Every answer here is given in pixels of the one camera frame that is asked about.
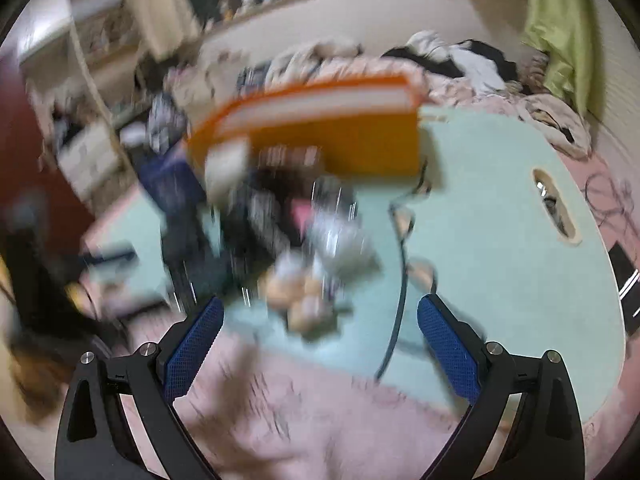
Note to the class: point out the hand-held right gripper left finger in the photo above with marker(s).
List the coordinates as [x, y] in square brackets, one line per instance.
[192, 350]

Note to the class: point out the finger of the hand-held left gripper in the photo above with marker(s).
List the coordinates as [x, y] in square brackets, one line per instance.
[180, 220]

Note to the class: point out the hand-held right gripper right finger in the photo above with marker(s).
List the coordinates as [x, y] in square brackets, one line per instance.
[445, 350]

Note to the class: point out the small plush doll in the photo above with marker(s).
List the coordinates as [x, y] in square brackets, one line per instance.
[300, 295]

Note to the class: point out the bubble-wrapped item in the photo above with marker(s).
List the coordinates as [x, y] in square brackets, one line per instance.
[340, 240]

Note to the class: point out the orange cardboard box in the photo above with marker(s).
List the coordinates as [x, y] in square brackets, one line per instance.
[350, 145]

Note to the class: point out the mint cartoon print desktop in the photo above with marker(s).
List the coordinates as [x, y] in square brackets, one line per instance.
[500, 260]

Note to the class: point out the beige fleece garment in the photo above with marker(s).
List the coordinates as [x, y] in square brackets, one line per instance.
[310, 60]

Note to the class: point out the cream curtain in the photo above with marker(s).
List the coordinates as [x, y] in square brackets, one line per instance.
[155, 5]

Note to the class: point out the cream crumpled cloth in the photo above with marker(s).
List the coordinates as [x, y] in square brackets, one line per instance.
[560, 125]

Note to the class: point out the white garment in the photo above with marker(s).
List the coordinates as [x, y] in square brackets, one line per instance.
[480, 67]

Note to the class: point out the black garment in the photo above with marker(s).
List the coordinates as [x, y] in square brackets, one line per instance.
[492, 55]

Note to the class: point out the light green cloth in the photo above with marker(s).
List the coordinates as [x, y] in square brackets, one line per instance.
[555, 25]

